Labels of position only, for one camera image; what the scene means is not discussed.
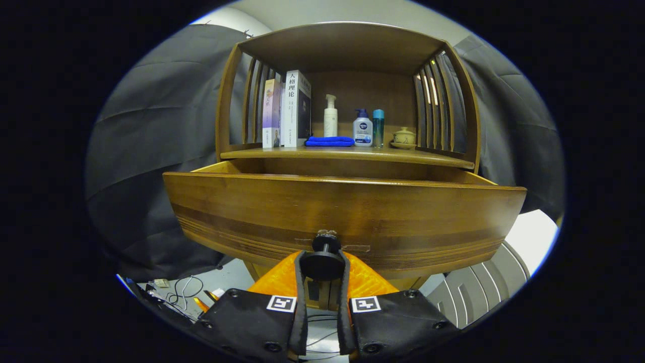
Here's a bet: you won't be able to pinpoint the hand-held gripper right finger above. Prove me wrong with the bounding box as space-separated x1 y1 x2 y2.
337 251 460 361

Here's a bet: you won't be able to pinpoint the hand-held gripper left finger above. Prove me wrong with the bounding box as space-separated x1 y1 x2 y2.
189 251 309 363

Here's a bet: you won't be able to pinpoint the black round drawer knob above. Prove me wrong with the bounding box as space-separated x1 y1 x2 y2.
299 229 346 281

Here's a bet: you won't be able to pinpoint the brown wooden drawer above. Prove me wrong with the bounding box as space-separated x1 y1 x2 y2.
162 160 528 280

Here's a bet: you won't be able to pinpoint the brown wooden countertop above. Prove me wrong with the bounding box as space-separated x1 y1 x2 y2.
220 145 476 170

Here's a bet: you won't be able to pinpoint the brown wooden cabinet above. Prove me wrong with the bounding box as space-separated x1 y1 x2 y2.
214 21 482 311

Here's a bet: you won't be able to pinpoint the blue folded cloth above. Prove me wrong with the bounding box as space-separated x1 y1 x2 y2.
305 136 355 147

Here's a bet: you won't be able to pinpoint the white bottle with blue cap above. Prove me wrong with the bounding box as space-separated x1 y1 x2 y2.
353 108 373 147

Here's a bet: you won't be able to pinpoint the white pump bottle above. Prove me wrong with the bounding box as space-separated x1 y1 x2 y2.
324 94 338 138

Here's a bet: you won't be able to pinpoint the beige lidded teacup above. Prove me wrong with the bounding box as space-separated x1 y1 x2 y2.
390 127 418 150

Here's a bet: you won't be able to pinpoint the white and black book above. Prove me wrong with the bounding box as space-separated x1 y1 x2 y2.
281 70 312 148

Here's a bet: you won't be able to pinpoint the purple book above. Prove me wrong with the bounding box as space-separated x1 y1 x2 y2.
262 79 283 149

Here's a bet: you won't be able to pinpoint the white appliance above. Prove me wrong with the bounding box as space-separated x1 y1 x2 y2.
421 209 559 328

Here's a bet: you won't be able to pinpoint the black floor cables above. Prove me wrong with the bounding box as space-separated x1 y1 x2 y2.
146 275 339 361

